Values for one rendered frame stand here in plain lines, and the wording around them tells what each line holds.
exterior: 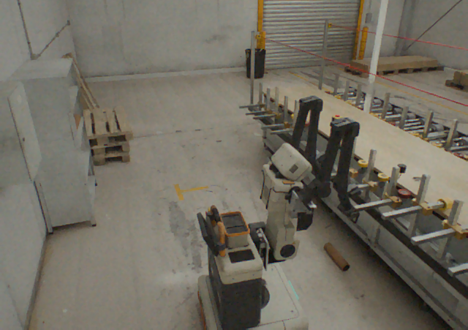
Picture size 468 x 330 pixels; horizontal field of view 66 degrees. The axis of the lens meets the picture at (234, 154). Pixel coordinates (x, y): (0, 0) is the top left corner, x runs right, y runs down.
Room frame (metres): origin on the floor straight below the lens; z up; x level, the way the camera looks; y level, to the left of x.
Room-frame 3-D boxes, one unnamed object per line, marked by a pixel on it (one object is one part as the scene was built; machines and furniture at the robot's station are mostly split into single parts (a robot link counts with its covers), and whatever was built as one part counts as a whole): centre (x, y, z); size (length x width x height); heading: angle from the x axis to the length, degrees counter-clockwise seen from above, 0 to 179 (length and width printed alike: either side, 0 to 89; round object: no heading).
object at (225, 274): (1.82, -0.02, 0.59); 0.55 x 0.34 x 0.83; 14
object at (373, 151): (2.45, -1.06, 0.89); 0.04 x 0.04 x 0.48; 18
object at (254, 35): (4.90, -0.29, 1.20); 0.15 x 0.12 x 1.00; 18
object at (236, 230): (1.81, 0.00, 0.87); 0.23 x 0.15 x 0.11; 14
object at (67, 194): (3.37, 1.78, 0.78); 0.90 x 0.45 x 1.55; 18
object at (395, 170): (2.22, -1.14, 0.87); 0.04 x 0.04 x 0.48; 18
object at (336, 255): (2.51, -0.92, 0.04); 0.30 x 0.08 x 0.08; 18
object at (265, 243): (1.94, -0.26, 0.68); 0.28 x 0.27 x 0.25; 14
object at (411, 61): (10.26, -4.54, 0.23); 2.41 x 0.77 x 0.17; 110
